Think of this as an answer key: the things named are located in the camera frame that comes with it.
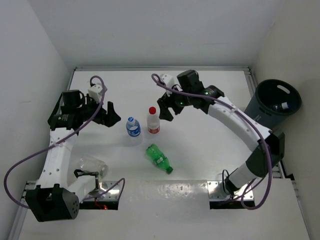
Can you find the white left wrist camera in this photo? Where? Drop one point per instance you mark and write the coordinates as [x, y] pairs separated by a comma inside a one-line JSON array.
[[95, 92]]

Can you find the clear plastic wide jar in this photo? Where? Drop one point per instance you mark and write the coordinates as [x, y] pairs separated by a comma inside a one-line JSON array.
[[92, 164]]

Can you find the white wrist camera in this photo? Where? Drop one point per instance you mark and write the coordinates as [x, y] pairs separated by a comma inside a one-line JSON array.
[[167, 80], [95, 92]]

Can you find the clear bottle blue label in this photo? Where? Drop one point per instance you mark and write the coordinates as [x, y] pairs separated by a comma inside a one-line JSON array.
[[133, 127]]

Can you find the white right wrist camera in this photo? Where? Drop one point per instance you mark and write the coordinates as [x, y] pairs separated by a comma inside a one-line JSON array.
[[167, 80]]

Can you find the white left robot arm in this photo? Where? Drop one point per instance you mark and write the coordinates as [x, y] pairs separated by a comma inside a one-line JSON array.
[[53, 198]]

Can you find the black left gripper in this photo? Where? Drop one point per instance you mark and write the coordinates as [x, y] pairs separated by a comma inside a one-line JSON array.
[[111, 117]]

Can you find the clear bottle in bin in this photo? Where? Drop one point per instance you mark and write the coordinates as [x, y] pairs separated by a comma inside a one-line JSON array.
[[280, 107]]

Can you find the metal base mounting plate left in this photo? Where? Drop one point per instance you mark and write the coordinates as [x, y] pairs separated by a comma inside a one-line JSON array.
[[107, 191]]

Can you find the dark grey waste bin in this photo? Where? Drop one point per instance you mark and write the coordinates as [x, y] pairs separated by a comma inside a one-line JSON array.
[[270, 92]]

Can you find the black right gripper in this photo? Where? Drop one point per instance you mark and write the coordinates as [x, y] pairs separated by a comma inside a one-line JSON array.
[[164, 102]]

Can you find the green plastic soda bottle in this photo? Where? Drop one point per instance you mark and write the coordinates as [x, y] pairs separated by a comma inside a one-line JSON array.
[[158, 158]]

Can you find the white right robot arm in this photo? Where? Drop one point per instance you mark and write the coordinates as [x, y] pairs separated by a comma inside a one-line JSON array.
[[267, 147]]

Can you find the clear bottle red cap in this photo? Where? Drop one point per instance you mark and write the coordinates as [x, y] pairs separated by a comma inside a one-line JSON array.
[[153, 121]]

